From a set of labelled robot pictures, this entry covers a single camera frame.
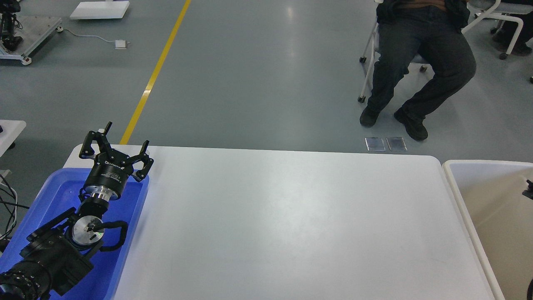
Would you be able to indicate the white flat board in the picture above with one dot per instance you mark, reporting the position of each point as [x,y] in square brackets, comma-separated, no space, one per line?
[97,10]

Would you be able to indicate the beige plastic bin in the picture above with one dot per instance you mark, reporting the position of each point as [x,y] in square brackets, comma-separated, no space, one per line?
[498,218]

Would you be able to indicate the left metal floor plate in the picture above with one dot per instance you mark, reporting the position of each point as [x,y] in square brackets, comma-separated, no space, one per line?
[374,144]

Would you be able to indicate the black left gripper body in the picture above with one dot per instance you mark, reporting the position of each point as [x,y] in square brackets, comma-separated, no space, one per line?
[108,177]

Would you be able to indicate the blue plastic bin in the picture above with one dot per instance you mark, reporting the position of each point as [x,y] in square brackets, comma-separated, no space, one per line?
[59,193]

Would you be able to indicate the white side table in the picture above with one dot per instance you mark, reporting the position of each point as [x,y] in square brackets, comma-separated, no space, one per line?
[10,131]

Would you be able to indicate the metal floor plate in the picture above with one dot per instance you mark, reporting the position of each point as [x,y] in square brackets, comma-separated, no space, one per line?
[374,144]
[396,144]

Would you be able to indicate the white power adapter with cable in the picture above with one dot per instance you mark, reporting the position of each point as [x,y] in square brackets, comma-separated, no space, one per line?
[117,44]

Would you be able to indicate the metal cart platform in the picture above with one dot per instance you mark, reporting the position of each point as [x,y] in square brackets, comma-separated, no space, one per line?
[35,29]

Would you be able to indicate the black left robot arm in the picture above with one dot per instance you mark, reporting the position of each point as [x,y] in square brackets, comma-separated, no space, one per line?
[58,254]

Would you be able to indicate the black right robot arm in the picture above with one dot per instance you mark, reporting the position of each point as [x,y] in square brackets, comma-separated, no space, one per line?
[528,192]

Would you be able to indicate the right metal floor plate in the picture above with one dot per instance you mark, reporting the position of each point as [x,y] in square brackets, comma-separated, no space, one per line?
[396,144]

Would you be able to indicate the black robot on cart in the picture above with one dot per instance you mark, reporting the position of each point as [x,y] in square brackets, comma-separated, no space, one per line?
[8,10]

